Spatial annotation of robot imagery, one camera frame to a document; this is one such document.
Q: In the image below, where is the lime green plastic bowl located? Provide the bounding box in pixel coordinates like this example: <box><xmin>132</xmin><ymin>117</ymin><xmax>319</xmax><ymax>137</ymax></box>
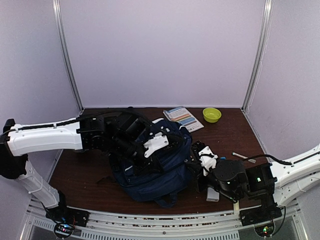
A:
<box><xmin>202</xmin><ymin>107</ymin><xmax>222</xmax><ymax>123</ymax></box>

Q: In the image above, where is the right aluminium corner post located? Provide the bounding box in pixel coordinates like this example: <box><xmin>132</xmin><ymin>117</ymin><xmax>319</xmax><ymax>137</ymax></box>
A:
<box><xmin>241</xmin><ymin>0</ymin><xmax>273</xmax><ymax>114</ymax></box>

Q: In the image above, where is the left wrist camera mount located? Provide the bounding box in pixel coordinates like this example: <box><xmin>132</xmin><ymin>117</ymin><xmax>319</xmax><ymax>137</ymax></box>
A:
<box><xmin>143</xmin><ymin>132</ymin><xmax>169</xmax><ymax>158</ymax></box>

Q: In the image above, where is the aluminium corner post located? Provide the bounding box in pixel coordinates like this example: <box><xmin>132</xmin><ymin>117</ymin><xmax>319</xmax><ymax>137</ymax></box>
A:
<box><xmin>52</xmin><ymin>0</ymin><xmax>84</xmax><ymax>113</ymax></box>
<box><xmin>241</xmin><ymin>0</ymin><xmax>273</xmax><ymax>114</ymax></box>

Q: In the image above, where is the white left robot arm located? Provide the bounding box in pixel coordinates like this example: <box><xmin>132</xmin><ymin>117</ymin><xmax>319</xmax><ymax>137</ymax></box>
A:
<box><xmin>0</xmin><ymin>113</ymin><xmax>168</xmax><ymax>223</ymax></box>

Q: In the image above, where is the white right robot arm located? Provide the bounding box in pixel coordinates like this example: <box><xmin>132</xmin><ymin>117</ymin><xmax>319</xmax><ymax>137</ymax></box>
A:
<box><xmin>185</xmin><ymin>141</ymin><xmax>320</xmax><ymax>226</ymax></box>

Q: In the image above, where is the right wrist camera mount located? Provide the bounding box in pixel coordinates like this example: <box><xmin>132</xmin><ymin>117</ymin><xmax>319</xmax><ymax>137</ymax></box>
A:
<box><xmin>198</xmin><ymin>146</ymin><xmax>219</xmax><ymax>177</ymax></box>

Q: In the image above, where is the navy blue student backpack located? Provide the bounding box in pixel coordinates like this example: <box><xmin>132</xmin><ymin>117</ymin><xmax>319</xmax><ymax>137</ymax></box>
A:
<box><xmin>108</xmin><ymin>118</ymin><xmax>192</xmax><ymax>208</ymax></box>

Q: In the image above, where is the pale yellow highlighter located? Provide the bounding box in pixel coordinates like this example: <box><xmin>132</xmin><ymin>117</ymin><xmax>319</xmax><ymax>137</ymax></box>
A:
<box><xmin>233</xmin><ymin>202</ymin><xmax>240</xmax><ymax>215</ymax></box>

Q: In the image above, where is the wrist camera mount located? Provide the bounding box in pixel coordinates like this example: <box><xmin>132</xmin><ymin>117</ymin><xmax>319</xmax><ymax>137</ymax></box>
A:
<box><xmin>198</xmin><ymin>146</ymin><xmax>219</xmax><ymax>177</ymax></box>
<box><xmin>143</xmin><ymin>132</ymin><xmax>169</xmax><ymax>158</ymax></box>

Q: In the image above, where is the white charger box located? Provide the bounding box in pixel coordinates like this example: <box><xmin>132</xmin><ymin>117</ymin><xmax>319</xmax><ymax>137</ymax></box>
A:
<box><xmin>206</xmin><ymin>187</ymin><xmax>220</xmax><ymax>202</ymax></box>

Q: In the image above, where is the left aluminium corner post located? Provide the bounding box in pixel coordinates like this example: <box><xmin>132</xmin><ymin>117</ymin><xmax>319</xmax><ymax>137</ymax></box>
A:
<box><xmin>52</xmin><ymin>0</ymin><xmax>84</xmax><ymax>113</ymax></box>

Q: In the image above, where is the blue striped reader book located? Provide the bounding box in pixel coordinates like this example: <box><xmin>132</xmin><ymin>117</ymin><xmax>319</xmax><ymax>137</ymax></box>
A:
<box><xmin>163</xmin><ymin>106</ymin><xmax>204</xmax><ymax>133</ymax></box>

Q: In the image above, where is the grey marker pen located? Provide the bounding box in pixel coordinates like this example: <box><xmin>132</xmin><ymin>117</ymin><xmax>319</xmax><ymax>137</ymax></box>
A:
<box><xmin>231</xmin><ymin>152</ymin><xmax>256</xmax><ymax>164</ymax></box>

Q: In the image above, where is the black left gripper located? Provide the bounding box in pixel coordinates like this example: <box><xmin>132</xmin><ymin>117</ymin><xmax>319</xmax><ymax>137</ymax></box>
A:
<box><xmin>110</xmin><ymin>133</ymin><xmax>164</xmax><ymax>178</ymax></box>

